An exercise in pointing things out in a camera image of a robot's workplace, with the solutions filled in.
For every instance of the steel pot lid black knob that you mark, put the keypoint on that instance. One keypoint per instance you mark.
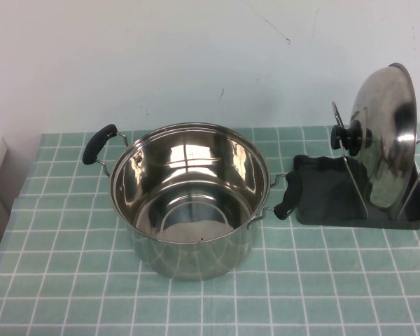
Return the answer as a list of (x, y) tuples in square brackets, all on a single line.
[(388, 140)]

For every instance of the green checkered tablecloth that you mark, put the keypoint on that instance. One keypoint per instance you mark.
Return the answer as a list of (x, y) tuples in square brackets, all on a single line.
[(56, 280)]

